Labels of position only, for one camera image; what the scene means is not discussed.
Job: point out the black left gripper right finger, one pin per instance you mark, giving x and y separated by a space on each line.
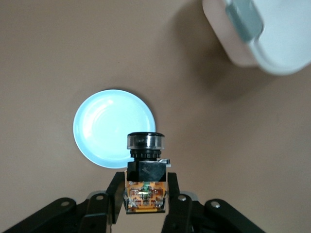
184 213

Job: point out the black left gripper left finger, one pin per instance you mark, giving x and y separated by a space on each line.
97 213

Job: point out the white lidded box grey latches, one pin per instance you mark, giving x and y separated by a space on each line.
279 36

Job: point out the light blue round plate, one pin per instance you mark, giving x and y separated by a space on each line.
104 126

